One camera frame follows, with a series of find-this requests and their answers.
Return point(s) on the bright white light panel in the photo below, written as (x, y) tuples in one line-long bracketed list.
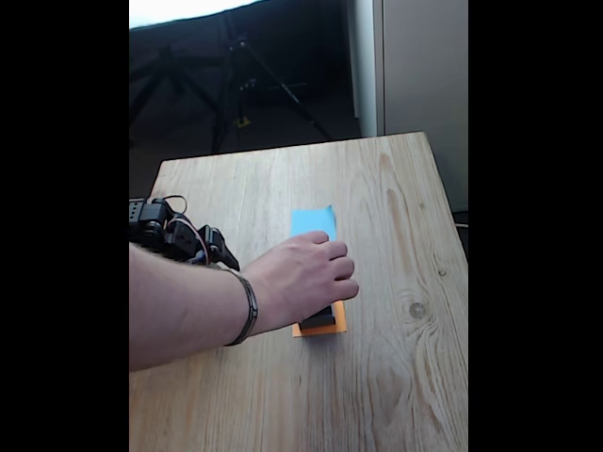
[(179, 9)]

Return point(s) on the black light stand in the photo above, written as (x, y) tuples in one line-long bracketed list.
[(181, 87)]

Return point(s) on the person's hand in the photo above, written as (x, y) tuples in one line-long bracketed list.
[(301, 278)]

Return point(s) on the orange paper sheet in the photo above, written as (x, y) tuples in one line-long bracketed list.
[(342, 320)]

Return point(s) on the blue paper sheet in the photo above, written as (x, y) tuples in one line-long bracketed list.
[(311, 221)]

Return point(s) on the large grey cube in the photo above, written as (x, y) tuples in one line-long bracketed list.
[(322, 318)]

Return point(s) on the white cabinet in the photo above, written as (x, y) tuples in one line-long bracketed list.
[(424, 70)]

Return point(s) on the black tripod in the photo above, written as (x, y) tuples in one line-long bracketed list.
[(245, 85)]

